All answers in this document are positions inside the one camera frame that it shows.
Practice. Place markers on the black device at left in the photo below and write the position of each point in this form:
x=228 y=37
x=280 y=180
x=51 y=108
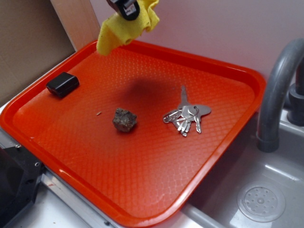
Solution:
x=20 y=175

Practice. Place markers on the grey plastic sink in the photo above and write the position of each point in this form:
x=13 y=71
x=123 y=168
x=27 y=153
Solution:
x=214 y=203

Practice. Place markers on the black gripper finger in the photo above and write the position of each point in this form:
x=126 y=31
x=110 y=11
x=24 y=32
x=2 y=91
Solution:
x=128 y=9

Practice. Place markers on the grey curved faucet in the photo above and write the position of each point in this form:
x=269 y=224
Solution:
x=281 y=78

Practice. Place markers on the grey brown rock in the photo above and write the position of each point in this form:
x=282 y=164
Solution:
x=124 y=120

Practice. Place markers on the silver key bunch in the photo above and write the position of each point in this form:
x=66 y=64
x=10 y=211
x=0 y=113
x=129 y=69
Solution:
x=186 y=113

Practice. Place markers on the yellow cloth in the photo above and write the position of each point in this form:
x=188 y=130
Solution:
x=117 y=31

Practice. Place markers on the sink drain strainer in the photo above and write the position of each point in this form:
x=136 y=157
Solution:
x=261 y=202

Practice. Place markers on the dark faucet handle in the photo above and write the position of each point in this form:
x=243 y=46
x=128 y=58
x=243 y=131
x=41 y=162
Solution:
x=296 y=98

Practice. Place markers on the brown cardboard panel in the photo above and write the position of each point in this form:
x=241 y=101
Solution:
x=36 y=35

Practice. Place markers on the small black box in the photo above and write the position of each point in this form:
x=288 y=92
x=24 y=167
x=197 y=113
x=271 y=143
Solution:
x=62 y=84

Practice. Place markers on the red plastic tray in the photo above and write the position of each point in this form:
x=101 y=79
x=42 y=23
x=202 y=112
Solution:
x=143 y=177

